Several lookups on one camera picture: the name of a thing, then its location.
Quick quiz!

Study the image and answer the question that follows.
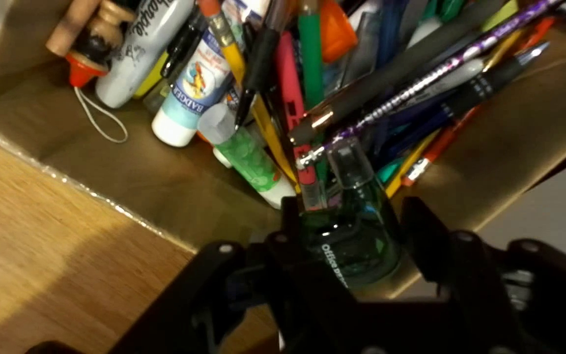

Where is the red pen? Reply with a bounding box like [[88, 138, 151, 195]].
[[400, 105, 487, 191]]

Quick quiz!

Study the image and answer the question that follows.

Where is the yellow pencil orange eraser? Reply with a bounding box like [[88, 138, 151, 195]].
[[198, 0, 300, 189]]

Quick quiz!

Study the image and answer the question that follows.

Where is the thick grey pen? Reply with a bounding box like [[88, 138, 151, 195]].
[[286, 0, 514, 146]]

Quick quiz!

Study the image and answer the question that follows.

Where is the orange plastic object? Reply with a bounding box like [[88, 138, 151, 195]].
[[318, 0, 359, 66]]

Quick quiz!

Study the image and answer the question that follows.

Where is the white open drawer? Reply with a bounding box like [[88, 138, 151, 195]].
[[387, 146, 566, 303]]

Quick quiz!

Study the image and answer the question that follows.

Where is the purple patterned pencil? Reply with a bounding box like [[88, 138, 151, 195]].
[[294, 0, 560, 172]]

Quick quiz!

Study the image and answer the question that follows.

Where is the white glue bottle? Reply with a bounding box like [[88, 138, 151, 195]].
[[149, 26, 235, 150]]

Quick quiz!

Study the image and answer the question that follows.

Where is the short black marker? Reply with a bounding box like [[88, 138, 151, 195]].
[[157, 8, 210, 85]]

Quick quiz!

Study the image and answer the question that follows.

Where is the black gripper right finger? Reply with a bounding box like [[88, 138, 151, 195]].
[[399, 195, 457, 264]]

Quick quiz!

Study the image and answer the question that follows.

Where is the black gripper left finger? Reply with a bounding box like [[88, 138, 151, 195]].
[[275, 195, 310, 254]]

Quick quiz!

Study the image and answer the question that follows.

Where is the brown cardboard box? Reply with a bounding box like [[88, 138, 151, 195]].
[[0, 0, 566, 303]]

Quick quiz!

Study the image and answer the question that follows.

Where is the wooden kendama toy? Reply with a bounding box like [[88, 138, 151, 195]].
[[45, 0, 139, 146]]

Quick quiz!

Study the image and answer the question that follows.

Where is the glossy black pen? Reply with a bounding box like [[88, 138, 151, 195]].
[[231, 0, 290, 130]]

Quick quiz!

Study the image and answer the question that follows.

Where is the plain yellow pencil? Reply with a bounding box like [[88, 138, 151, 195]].
[[383, 126, 442, 199]]

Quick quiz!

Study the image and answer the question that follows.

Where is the dark green black marker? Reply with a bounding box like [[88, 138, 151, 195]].
[[324, 138, 406, 292]]

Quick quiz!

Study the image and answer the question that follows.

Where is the green glitter glue tube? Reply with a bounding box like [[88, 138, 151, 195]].
[[196, 101, 298, 213]]

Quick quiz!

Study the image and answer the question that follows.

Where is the black pen silver tip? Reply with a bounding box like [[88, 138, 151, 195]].
[[373, 40, 552, 160]]

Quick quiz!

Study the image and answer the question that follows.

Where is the pink pen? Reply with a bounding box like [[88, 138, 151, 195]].
[[273, 30, 328, 213]]

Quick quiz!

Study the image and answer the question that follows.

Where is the grey Sharpie marker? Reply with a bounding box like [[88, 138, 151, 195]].
[[94, 0, 196, 113]]

